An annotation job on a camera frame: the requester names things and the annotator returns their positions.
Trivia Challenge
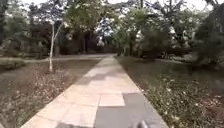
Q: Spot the white trunk tree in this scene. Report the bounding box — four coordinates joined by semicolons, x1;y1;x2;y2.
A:
39;6;73;73

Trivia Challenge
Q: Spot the pale crossing path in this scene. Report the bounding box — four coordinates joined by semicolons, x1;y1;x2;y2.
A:
23;53;116;64

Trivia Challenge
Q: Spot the low green hedge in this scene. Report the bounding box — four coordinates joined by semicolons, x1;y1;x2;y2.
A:
0;57;28;72

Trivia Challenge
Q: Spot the grass ground with fallen leaves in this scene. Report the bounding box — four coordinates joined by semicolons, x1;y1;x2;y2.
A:
0;58;102;128
115;55;224;128

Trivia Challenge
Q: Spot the tan stone slab path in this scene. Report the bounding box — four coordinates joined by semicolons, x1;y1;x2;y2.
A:
19;54;171;128

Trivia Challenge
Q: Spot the robot's own part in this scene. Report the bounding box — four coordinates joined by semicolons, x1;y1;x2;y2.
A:
137;120;150;128

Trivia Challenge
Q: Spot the wood of trees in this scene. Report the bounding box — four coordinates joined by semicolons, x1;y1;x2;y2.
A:
0;0;224;68

